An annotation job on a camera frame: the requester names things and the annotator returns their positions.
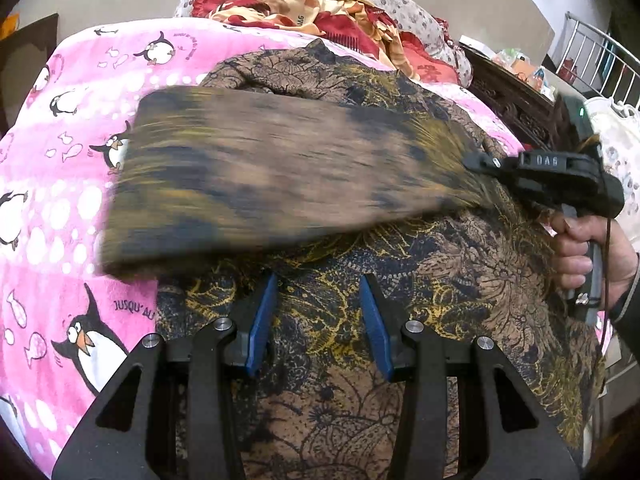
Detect person's right forearm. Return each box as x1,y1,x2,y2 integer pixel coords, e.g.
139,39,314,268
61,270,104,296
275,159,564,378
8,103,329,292
606,252,640,323

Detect pink penguin blanket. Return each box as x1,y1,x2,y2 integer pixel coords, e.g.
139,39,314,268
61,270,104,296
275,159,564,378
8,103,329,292
0,17,521,480

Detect colourful bags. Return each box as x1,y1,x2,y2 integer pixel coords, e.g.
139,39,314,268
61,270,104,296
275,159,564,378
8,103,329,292
492,47,557,97

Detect white floral cloth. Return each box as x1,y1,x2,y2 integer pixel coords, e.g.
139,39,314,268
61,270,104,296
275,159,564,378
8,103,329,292
582,95,640,221

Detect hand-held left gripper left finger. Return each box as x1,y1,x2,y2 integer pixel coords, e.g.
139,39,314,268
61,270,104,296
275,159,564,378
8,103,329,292
50,272,280,480

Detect brown patterned garment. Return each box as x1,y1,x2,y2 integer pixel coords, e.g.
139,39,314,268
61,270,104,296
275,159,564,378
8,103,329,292
97,39,608,480

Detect dark wooden furniture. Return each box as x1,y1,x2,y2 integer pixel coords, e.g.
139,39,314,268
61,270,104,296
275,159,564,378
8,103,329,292
0,12,60,132

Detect dark cord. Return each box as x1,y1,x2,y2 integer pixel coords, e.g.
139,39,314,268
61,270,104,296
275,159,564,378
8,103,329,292
601,214,615,353

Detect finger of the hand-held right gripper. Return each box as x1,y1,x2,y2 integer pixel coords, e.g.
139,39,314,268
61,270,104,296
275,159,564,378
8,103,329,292
462,153,522,181

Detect metal railing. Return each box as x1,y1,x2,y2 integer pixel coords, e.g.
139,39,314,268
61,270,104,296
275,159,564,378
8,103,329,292
549,10,640,112

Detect person's right hand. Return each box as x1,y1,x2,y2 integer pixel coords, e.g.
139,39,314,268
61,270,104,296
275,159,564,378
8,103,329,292
549,211,639,309

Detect red floral quilt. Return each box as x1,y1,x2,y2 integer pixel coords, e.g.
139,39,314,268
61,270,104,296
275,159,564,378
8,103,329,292
190,0,461,86

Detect carved wooden headboard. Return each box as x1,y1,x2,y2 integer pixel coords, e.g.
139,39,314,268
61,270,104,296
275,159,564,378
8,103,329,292
457,42,571,152

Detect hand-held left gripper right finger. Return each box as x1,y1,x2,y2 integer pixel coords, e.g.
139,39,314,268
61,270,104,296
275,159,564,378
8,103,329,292
359,274,583,480

